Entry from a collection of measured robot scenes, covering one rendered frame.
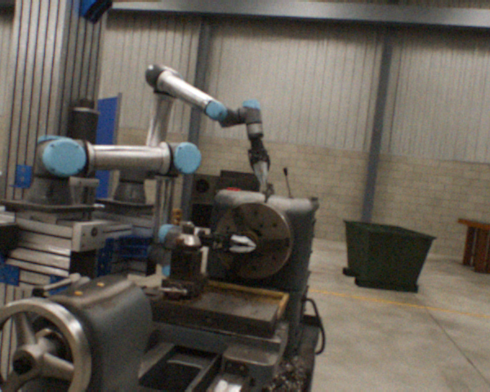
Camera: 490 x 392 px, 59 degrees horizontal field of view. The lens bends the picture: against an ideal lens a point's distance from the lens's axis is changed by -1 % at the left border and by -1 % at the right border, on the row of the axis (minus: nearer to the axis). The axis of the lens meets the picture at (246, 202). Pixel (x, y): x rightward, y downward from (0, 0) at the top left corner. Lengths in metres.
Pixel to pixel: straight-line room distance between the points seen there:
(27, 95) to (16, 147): 0.21
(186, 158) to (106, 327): 1.05
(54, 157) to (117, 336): 0.91
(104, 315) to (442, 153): 11.68
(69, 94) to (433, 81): 11.07
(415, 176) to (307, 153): 2.82
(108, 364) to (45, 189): 1.04
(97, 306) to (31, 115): 1.38
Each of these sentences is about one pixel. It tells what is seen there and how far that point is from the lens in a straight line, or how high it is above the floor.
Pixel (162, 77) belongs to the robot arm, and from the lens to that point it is 1.99.
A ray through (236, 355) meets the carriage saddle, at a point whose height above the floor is 0.90.
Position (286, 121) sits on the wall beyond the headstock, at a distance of 11.88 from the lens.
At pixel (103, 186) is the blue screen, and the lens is 6.74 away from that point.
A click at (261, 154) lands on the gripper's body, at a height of 1.43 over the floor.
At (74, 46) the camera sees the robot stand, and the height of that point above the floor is 1.77.
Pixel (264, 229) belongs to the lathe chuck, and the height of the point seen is 1.13.
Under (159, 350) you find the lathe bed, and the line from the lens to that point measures 1.18.
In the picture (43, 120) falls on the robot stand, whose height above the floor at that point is 1.46.
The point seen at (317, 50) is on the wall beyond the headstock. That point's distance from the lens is 12.28.
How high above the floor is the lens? 1.32
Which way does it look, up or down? 3 degrees down
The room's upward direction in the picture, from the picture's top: 7 degrees clockwise
